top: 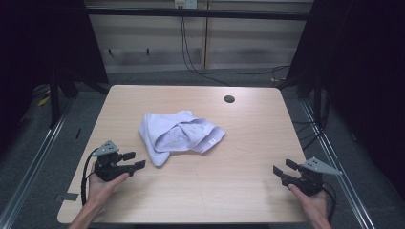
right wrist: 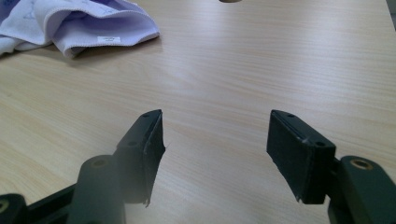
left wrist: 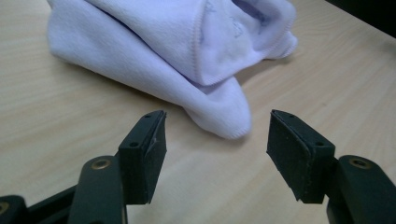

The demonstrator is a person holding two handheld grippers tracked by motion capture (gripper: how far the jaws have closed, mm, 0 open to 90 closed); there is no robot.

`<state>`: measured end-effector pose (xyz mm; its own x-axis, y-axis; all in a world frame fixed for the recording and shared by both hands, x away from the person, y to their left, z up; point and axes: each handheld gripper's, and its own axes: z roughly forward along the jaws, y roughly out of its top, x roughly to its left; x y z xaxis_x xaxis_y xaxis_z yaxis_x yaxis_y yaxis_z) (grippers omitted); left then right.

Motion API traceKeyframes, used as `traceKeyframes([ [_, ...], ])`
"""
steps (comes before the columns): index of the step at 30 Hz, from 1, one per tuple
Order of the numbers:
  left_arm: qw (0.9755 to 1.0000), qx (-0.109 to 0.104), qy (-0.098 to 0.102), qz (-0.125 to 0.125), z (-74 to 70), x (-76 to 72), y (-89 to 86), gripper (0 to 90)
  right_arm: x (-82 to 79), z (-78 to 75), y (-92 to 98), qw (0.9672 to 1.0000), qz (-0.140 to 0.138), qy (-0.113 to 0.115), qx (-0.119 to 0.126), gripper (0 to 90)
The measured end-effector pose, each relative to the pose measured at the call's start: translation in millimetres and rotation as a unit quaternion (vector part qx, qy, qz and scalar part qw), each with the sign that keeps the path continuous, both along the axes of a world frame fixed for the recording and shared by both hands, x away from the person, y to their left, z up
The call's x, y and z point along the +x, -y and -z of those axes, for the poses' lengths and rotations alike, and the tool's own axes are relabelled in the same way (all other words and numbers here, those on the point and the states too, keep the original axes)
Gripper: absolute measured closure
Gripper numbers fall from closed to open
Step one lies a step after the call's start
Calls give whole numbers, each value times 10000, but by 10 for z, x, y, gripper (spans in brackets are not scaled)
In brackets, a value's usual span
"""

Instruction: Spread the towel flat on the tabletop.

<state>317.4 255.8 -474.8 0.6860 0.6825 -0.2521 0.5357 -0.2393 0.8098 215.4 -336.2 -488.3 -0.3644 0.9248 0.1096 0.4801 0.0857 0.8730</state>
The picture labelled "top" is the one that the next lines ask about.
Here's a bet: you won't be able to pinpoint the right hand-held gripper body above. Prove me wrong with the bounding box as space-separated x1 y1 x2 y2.
280 156 344 198

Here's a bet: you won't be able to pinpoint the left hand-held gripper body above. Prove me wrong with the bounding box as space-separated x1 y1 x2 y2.
91 139 136 183

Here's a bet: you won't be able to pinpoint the white printed towel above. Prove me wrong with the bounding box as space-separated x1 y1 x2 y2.
138 110 226 168

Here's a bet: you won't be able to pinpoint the person's left hand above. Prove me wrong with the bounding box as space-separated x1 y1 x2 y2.
86 161 131 212

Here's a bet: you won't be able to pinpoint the person's right hand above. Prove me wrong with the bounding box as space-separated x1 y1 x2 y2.
288 183 330 221

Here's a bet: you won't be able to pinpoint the grey tape strip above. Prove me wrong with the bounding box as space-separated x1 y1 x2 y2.
61 192 80 202

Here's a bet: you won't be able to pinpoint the black metal stand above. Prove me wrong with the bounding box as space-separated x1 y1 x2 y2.
49 71 62 130

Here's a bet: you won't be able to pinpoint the yellow floor object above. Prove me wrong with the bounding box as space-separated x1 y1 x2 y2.
36 94 52 107

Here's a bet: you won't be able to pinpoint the black curtain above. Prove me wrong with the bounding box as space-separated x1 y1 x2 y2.
286 0 405 199
0 0 110 160

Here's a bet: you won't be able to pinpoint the left hand-held gripper cable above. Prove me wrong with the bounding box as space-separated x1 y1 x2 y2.
80 147 100 206

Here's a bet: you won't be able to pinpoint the hand-held gripper cable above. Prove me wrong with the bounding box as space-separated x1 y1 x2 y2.
80 147 100 206
321 182 338 224

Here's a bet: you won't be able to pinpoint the right hand-held gripper cable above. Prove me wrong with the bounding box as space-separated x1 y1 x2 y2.
321 182 338 224

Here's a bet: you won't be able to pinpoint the metal floor rail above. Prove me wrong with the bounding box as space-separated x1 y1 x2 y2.
300 98 377 229
0 97 76 229

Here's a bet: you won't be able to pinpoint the black floor cables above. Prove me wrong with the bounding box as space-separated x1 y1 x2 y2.
291 90 330 152

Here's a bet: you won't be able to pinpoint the black wall cable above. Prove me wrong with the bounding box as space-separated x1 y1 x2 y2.
179 6 291 87

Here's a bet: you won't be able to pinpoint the black horizontal frame bar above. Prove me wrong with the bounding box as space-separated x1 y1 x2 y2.
85 7 312 22

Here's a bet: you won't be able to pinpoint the white wall outlet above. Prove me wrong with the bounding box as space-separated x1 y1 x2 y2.
174 0 199 10

